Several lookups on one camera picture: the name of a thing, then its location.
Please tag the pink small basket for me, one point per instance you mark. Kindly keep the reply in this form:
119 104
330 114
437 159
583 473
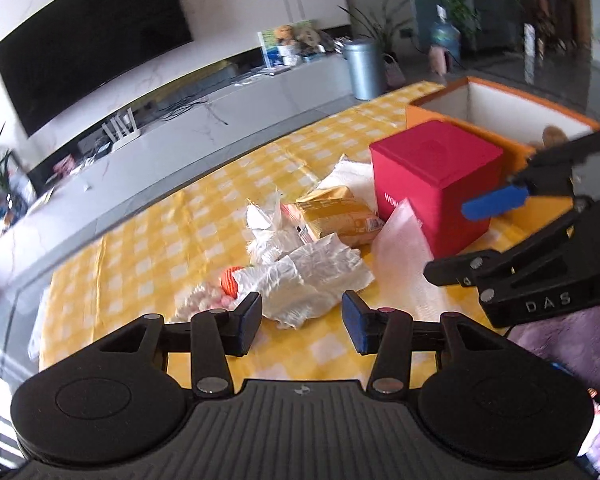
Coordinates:
395 76

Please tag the silver pedal trash can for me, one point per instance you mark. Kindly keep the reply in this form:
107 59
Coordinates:
366 68

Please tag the leafy plant in glass vase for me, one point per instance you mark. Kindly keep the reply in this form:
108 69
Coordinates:
17 192

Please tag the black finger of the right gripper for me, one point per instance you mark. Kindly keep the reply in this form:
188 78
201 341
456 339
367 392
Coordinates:
570 169
465 270

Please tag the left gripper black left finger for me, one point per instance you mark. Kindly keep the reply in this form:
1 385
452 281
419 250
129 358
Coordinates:
209 338

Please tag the white round towel pad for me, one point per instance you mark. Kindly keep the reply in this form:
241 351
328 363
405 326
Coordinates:
358 177

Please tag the black wall television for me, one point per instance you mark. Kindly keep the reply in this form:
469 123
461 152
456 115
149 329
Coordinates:
70 48

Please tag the blue water bottle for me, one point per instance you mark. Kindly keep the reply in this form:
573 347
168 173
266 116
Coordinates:
445 35

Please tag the clear cellophane white gift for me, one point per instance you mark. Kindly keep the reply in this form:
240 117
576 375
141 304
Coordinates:
273 236

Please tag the green potted plant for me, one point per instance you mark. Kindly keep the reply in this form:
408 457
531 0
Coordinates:
381 25

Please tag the yellow white checkered tablecloth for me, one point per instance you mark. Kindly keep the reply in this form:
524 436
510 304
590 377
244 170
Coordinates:
151 262

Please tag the white marble tv console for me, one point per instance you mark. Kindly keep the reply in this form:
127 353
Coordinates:
233 121

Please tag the white wifi router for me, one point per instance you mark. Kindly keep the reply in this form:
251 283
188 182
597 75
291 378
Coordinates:
121 129

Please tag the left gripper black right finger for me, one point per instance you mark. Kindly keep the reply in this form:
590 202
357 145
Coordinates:
392 336

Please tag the red cube box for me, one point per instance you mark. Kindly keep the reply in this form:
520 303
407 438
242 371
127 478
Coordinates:
436 167

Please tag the white crumpled tissue paper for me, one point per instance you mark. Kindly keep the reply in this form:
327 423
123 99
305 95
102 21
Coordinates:
307 283

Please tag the teddy bear with card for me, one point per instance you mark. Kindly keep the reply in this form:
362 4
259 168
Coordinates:
289 45

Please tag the pink white crochet pouch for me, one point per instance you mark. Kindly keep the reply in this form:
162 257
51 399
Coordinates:
203 297

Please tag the white foam sheet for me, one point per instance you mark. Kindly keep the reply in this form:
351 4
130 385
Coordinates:
400 253

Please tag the orange storage bin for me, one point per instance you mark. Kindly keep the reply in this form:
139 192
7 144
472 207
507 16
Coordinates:
512 119

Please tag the orange crochet strawberry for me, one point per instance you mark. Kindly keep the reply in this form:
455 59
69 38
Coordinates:
227 281

